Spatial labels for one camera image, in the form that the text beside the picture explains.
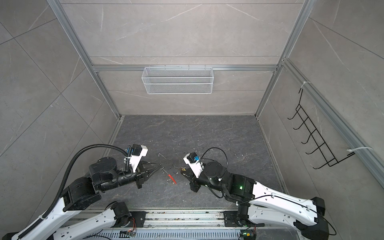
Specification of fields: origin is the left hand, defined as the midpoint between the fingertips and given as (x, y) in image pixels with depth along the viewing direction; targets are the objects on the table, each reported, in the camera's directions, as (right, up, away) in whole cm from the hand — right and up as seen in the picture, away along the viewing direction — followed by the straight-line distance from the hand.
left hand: (160, 163), depth 57 cm
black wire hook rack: (+68, +2, +2) cm, 68 cm away
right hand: (+8, -5, +6) cm, 11 cm away
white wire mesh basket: (+1, +46, +43) cm, 63 cm away
